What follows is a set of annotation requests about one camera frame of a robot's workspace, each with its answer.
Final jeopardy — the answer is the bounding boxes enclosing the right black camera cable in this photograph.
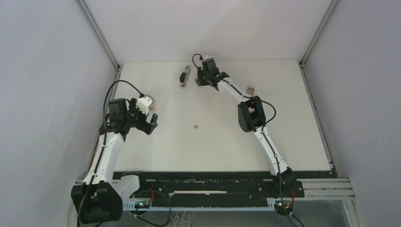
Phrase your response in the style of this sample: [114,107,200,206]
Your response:
[192,53,305,227]

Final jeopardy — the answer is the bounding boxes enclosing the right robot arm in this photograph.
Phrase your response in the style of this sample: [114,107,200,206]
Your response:
[195,54,305,199]

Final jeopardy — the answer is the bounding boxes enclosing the grey black long stapler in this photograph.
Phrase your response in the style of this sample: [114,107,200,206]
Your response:
[179,65,191,88]

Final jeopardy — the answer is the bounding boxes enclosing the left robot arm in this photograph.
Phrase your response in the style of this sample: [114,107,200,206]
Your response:
[71,95,158,227]

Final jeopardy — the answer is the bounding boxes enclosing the left black camera cable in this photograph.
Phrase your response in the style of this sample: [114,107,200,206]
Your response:
[76,79,145,227]

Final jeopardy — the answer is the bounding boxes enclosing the white cable duct rail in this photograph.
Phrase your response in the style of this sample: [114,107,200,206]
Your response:
[122,201,276,211]

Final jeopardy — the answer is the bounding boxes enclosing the right controller board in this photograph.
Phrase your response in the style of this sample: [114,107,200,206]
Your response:
[274,201,294,216]

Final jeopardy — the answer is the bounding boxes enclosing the aluminium frame post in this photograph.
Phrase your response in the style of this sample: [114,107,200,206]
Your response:
[299,0,340,76]
[75,0,120,82]

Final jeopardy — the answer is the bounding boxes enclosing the right aluminium frame post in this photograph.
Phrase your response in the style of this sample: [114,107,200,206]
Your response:
[299,0,340,76]

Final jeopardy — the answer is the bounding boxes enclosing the left controller board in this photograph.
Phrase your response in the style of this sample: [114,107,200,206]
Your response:
[134,201,151,210]

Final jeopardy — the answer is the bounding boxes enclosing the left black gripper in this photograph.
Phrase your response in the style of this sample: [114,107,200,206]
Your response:
[123,99,157,135]

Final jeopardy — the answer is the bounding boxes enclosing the controller board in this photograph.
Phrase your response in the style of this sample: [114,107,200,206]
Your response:
[274,201,294,216]
[134,201,151,210]

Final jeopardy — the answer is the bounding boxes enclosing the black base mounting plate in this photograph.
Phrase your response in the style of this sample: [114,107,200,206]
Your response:
[113,170,338,208]

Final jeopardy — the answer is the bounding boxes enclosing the black camera cable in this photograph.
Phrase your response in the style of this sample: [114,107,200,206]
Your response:
[192,53,305,227]
[76,79,145,227]

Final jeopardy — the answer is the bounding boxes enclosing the left aluminium frame post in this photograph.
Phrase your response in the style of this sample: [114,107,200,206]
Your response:
[75,0,120,82]

